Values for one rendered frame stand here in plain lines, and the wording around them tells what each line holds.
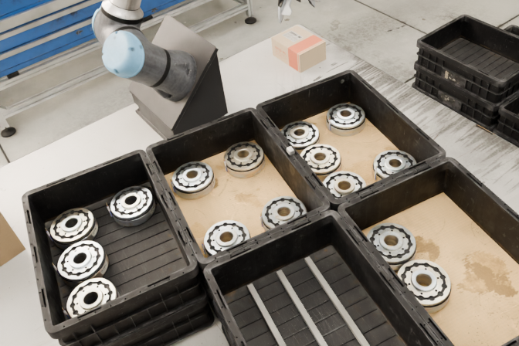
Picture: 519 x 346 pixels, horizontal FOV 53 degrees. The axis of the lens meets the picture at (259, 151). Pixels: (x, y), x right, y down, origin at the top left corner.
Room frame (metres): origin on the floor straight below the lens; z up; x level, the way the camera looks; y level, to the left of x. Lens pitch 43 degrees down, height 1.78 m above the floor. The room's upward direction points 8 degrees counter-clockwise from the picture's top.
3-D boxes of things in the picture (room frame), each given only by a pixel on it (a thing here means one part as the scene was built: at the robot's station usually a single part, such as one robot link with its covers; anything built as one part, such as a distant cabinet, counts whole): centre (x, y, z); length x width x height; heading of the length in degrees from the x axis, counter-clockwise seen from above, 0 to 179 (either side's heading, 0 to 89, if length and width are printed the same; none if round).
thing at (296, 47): (1.62, -0.19, 0.74); 0.16 x 0.12 x 0.07; 31
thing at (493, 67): (1.68, -0.91, 0.37); 0.40 x 0.30 x 0.45; 30
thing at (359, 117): (1.07, -0.24, 0.86); 0.10 x 0.10 x 0.01
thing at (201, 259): (0.84, 0.07, 0.92); 0.40 x 0.30 x 0.02; 20
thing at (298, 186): (0.84, 0.07, 0.87); 0.40 x 0.30 x 0.11; 20
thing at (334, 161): (0.92, -0.15, 0.86); 0.10 x 0.10 x 0.01
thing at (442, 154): (0.94, -0.21, 0.92); 0.40 x 0.30 x 0.02; 20
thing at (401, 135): (0.94, -0.21, 0.87); 0.40 x 0.30 x 0.11; 20
